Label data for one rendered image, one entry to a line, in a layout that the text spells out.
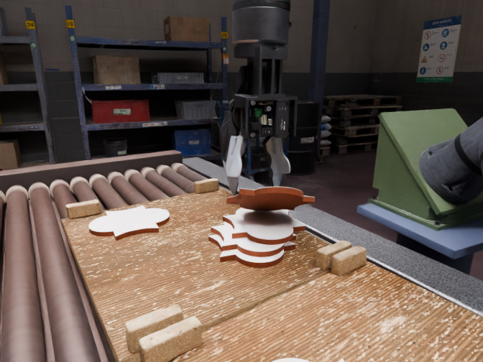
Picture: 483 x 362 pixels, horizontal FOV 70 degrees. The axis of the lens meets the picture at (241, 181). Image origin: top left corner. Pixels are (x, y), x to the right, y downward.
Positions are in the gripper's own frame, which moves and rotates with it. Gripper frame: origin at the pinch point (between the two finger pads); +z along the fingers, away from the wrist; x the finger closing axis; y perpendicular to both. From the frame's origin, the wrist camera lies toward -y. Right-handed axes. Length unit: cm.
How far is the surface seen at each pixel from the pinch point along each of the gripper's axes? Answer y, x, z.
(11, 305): 5.8, -33.7, 11.6
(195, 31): -412, 55, -68
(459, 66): -361, 423, -30
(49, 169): -53, -42, 9
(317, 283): 14.3, 4.4, 9.7
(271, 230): 3.3, 2.0, 6.7
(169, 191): -36.6, -10.9, 12.3
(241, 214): -4.2, -0.8, 6.8
